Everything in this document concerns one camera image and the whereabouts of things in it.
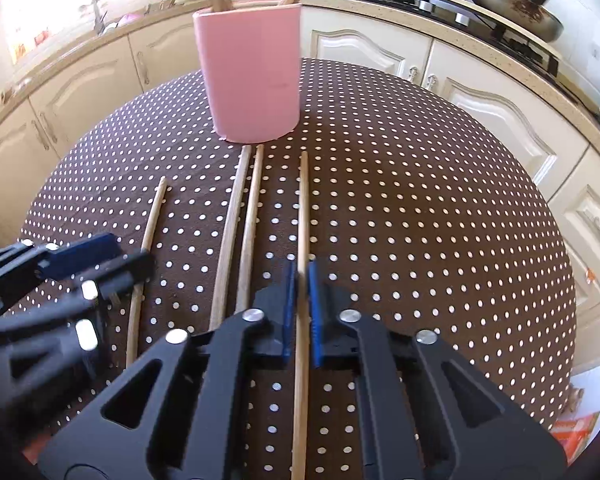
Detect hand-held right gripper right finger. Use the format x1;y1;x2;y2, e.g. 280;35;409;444
307;259;570;480

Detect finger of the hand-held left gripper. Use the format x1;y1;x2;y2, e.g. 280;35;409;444
0;232;123;291
0;251;157;337

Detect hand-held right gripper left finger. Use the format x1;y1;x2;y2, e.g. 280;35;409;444
39;259;300;480

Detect pink cup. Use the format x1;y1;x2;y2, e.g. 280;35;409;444
192;3;302;144

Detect brown polka dot tablecloth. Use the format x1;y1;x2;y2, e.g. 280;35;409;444
17;57;578;480

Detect orange cardboard box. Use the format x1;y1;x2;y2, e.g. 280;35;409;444
550;411;600;467

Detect cream base cabinets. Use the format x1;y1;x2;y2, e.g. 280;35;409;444
0;7;600;376

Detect beige kitchen countertop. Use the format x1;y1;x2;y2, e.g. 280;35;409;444
0;0;600;148

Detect black gas stove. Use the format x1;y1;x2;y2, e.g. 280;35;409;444
320;0;562;82

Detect steel wok with handle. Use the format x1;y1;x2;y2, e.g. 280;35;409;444
466;0;574;45

